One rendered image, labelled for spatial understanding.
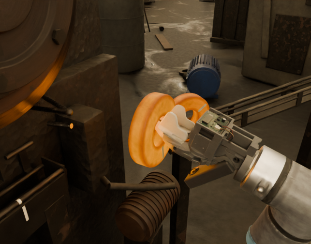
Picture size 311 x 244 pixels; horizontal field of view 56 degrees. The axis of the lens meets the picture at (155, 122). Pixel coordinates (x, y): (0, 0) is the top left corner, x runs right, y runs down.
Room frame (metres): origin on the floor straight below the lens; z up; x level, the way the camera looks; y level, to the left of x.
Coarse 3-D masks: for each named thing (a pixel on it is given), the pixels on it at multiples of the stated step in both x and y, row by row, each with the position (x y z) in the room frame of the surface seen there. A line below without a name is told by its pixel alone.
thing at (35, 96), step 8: (72, 16) 0.61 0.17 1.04; (72, 24) 0.61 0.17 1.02; (72, 32) 0.60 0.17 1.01; (64, 48) 0.58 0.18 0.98; (64, 56) 0.58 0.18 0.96; (56, 64) 0.56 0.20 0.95; (56, 72) 0.55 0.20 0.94; (48, 80) 0.53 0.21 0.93; (40, 88) 0.51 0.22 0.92; (48, 88) 0.53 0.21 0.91; (32, 96) 0.50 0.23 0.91; (40, 96) 0.51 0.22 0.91; (24, 104) 0.48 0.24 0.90; (32, 104) 0.49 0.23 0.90; (8, 112) 0.45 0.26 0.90; (16, 112) 0.46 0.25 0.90; (24, 112) 0.48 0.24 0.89; (0, 120) 0.43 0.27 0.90; (8, 120) 0.45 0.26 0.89; (0, 128) 0.43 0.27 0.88
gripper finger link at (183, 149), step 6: (162, 138) 0.48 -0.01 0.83; (168, 138) 0.47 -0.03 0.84; (168, 144) 0.46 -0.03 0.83; (174, 144) 0.45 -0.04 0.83; (180, 144) 0.45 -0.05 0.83; (186, 144) 0.46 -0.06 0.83; (174, 150) 0.45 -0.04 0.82; (180, 150) 0.44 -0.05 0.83; (186, 150) 0.44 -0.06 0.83; (186, 156) 0.44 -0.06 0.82; (192, 156) 0.43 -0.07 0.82
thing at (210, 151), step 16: (208, 112) 0.48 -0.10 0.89; (192, 128) 0.45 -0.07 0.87; (208, 128) 0.43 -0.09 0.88; (224, 128) 0.43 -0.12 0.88; (240, 128) 0.45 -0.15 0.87; (192, 144) 0.45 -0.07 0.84; (208, 144) 0.43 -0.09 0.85; (224, 144) 0.43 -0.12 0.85; (240, 144) 0.43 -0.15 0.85; (256, 144) 0.41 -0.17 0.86; (192, 160) 0.44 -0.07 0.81; (208, 160) 0.42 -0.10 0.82; (240, 160) 0.42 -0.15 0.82; (240, 176) 0.39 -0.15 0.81
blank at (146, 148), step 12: (156, 96) 0.52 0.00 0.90; (168, 96) 0.54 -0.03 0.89; (144, 108) 0.49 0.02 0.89; (156, 108) 0.50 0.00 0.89; (168, 108) 0.54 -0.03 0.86; (132, 120) 0.47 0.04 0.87; (144, 120) 0.47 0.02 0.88; (156, 120) 0.49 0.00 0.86; (132, 132) 0.46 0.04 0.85; (144, 132) 0.45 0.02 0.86; (156, 132) 0.54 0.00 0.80; (132, 144) 0.45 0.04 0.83; (144, 144) 0.45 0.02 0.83; (156, 144) 0.51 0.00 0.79; (132, 156) 0.46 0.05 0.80; (144, 156) 0.45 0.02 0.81; (156, 156) 0.49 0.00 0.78
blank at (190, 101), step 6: (180, 96) 0.78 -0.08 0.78; (186, 96) 0.78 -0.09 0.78; (192, 96) 0.78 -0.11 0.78; (198, 96) 0.79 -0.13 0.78; (180, 102) 0.76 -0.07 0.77; (186, 102) 0.77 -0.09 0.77; (192, 102) 0.78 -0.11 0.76; (198, 102) 0.79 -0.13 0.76; (204, 102) 0.80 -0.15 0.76; (186, 108) 0.77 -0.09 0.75; (192, 108) 0.78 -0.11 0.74; (198, 108) 0.79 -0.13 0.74; (204, 108) 0.80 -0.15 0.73; (198, 114) 0.79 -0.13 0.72; (192, 120) 0.81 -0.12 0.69
